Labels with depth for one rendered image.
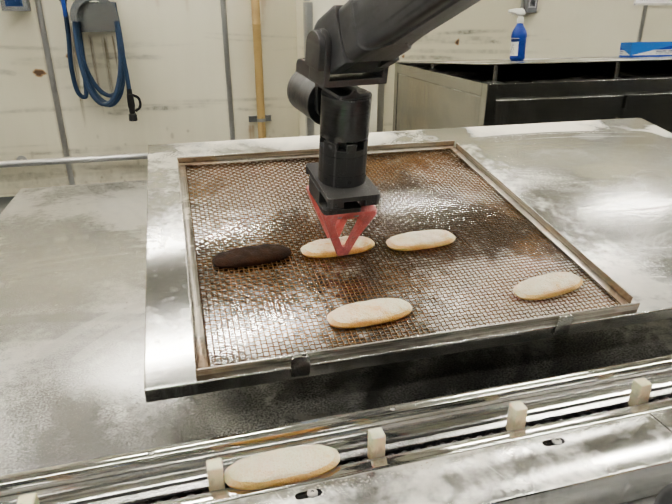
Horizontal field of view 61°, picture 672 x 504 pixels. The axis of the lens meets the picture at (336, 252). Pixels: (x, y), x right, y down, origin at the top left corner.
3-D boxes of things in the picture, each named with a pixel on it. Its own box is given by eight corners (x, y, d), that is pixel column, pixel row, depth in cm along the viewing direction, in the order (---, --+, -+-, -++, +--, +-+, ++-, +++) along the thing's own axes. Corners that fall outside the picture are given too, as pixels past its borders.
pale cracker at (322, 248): (304, 261, 71) (304, 254, 71) (297, 245, 74) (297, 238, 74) (378, 251, 74) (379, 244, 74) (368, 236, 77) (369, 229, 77)
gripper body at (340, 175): (327, 214, 65) (330, 153, 61) (304, 176, 73) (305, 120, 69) (380, 208, 67) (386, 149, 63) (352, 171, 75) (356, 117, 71)
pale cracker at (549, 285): (525, 305, 66) (527, 297, 65) (505, 287, 69) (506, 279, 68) (590, 287, 70) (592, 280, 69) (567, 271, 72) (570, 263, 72)
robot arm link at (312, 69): (321, 32, 56) (393, 31, 60) (275, 11, 65) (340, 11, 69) (314, 146, 63) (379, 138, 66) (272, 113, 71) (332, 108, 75)
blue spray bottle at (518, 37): (522, 60, 268) (527, 8, 260) (526, 60, 261) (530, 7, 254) (503, 60, 268) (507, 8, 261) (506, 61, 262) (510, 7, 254)
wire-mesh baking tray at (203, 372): (196, 381, 54) (195, 370, 53) (177, 165, 94) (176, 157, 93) (636, 313, 66) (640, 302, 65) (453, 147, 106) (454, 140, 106)
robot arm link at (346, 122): (336, 94, 59) (382, 88, 62) (307, 76, 64) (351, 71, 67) (333, 155, 63) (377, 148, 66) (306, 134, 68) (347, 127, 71)
